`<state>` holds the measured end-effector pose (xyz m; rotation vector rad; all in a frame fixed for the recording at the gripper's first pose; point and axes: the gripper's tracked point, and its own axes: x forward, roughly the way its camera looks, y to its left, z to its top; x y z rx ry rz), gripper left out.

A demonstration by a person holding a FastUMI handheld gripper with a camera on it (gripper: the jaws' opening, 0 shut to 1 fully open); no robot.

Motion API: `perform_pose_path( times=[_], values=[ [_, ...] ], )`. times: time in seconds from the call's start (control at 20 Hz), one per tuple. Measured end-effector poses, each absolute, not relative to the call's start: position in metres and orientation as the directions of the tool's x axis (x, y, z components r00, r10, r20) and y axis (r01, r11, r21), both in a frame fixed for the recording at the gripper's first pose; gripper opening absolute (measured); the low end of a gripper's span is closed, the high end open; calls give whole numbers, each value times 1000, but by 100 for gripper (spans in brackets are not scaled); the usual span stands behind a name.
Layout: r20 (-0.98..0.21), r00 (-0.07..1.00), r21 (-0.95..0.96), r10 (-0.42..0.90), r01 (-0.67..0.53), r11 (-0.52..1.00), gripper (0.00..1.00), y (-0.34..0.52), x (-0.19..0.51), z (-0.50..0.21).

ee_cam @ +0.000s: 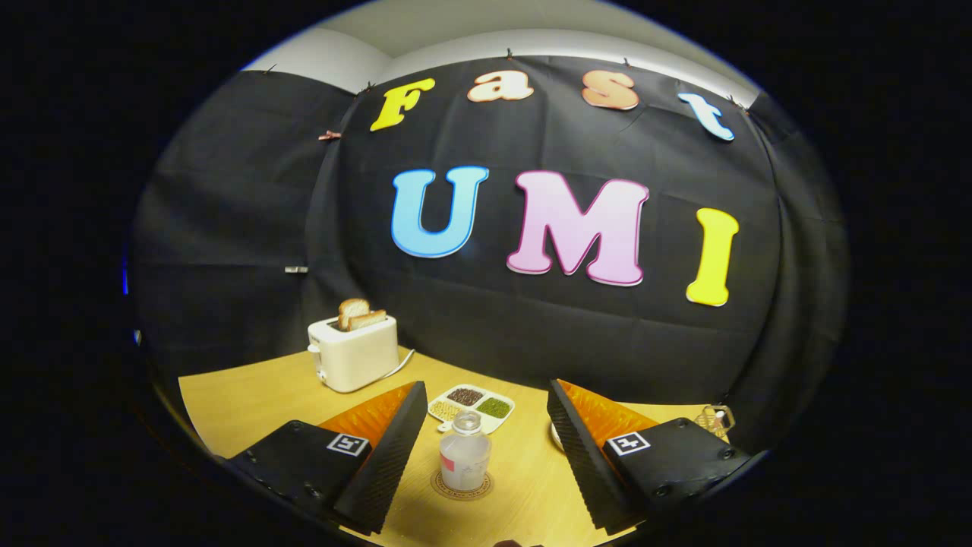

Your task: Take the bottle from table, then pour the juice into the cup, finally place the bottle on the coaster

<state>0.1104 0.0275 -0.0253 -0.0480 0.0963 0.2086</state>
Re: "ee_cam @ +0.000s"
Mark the white plate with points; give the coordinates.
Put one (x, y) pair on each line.
(554, 437)

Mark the toast bread slice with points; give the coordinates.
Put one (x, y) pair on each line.
(370, 319)
(351, 310)

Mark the cream toaster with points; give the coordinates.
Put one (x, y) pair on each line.
(357, 357)

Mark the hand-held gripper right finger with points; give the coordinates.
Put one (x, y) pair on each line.
(585, 463)

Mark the round wooden coaster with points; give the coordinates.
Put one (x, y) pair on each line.
(439, 486)

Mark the black backdrop cloth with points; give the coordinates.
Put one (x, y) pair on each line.
(531, 334)

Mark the white divided dish of grains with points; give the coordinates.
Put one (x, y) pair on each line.
(493, 408)

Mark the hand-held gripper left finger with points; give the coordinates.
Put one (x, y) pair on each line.
(383, 463)

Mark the small clear glass holder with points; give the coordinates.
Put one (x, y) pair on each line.
(715, 419)

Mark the clear plastic juice bottle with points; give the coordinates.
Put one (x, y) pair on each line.
(465, 460)

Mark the wooden table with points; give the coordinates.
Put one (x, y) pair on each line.
(250, 387)

